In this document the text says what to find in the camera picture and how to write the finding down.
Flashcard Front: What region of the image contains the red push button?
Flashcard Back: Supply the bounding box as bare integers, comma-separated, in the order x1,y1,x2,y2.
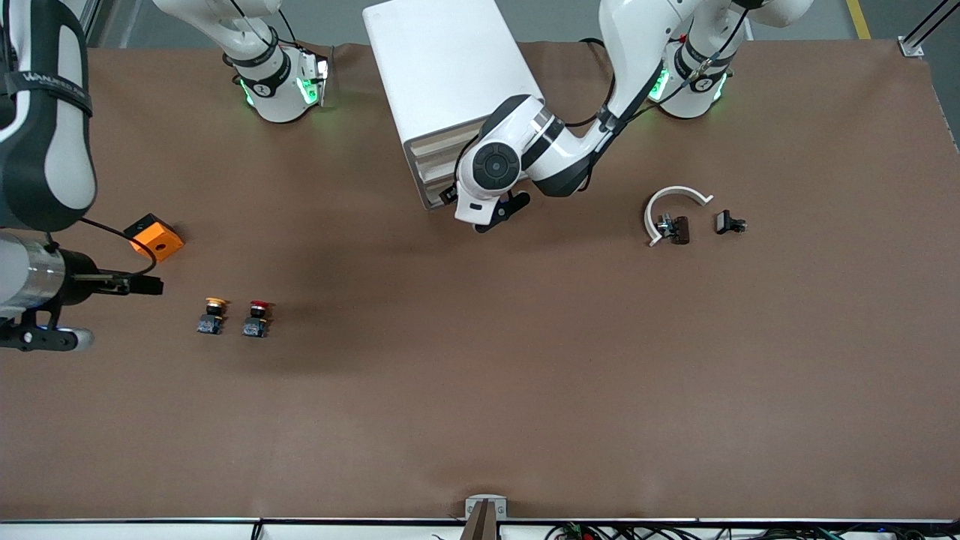
241,300,273,338

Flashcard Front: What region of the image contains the yellow push button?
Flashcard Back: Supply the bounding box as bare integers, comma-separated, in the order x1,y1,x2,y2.
196,297,228,336

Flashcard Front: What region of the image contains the orange and black box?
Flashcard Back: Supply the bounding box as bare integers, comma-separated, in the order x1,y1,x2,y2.
124,213,185,263

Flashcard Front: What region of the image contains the brown table cover sheet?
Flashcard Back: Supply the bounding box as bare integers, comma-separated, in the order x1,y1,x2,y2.
0,39,960,522

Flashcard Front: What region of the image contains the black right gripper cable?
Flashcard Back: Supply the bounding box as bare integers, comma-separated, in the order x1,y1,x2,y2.
79,217,158,278

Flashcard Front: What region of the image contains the silver base connector bracket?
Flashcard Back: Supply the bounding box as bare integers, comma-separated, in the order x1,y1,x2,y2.
298,46,331,107

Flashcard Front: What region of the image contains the white curved cable part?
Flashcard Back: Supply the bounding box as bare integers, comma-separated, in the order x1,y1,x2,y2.
644,185,714,248

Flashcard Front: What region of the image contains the white table edge rail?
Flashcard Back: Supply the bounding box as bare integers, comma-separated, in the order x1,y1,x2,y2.
0,516,960,540

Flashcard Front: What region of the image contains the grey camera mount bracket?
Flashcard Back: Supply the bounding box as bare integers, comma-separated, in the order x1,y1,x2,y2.
459,495,508,540

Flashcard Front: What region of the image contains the black cable bundle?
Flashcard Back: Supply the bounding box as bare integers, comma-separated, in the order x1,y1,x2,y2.
544,523,960,540

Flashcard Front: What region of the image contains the aluminium frame post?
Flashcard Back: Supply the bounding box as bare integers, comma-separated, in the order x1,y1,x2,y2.
898,0,960,59

